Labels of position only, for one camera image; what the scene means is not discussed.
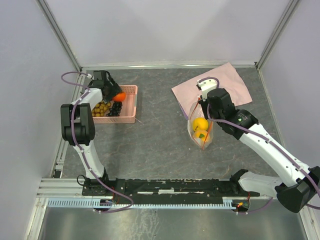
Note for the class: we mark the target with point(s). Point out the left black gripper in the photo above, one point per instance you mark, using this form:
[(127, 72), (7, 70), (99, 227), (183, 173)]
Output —
[(116, 88)]

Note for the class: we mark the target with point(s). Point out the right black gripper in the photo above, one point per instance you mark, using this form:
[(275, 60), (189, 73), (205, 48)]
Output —
[(203, 103)]

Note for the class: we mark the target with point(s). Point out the yellow orange fruit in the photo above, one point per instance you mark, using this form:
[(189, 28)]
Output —
[(200, 123)]

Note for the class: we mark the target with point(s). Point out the orange persimmon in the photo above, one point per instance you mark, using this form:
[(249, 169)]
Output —
[(120, 97)]

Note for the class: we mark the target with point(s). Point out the clear zip top bag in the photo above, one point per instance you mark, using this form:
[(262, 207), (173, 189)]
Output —
[(194, 112)]

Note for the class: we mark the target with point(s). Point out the yellow peach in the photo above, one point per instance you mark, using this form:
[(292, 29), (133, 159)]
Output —
[(202, 136)]

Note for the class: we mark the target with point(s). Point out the brown longan bunch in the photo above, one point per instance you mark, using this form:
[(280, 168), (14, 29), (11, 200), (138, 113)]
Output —
[(101, 109)]

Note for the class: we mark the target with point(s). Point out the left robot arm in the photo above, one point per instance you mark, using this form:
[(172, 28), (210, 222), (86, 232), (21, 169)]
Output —
[(77, 123)]

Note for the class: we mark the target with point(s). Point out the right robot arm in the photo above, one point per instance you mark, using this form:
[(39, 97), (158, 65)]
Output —
[(296, 182)]

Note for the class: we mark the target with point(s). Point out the purple cloth underneath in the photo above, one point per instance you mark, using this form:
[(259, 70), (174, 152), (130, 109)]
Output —
[(183, 112)]

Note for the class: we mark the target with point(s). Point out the black grape bunch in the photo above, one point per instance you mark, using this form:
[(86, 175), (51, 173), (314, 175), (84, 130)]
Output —
[(115, 109)]

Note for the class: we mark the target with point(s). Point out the pink cloth with lettering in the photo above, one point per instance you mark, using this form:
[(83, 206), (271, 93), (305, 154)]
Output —
[(186, 93)]

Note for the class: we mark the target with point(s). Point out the pink plastic basket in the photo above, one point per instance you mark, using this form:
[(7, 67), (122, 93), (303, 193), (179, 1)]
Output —
[(128, 111)]

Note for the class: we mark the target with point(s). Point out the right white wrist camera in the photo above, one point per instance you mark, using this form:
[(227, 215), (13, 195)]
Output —
[(205, 85)]

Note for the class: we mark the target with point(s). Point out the light blue cable duct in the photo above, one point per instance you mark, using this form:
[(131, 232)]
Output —
[(101, 204)]

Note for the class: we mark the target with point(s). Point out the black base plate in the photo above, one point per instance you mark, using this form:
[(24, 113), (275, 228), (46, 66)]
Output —
[(166, 191)]

